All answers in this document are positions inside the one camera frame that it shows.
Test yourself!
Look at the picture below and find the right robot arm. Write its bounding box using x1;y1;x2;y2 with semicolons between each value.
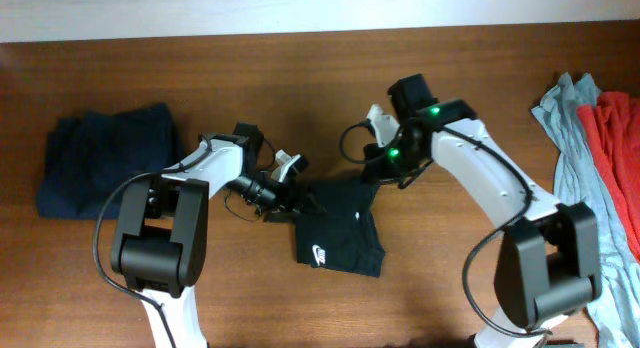
362;74;602;347

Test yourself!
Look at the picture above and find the red garment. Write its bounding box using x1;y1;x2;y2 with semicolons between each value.
577;91;639;257

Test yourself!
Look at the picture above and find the light blue-grey garment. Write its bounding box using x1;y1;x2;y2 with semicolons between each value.
531;73;639;347

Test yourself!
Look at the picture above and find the dark green t-shirt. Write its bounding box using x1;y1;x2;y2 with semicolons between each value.
295;178;386;278

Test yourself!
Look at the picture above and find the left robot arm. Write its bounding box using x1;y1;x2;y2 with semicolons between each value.
107;123;326;347

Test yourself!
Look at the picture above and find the folded navy blue garment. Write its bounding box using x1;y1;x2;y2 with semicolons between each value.
36;103;185;220

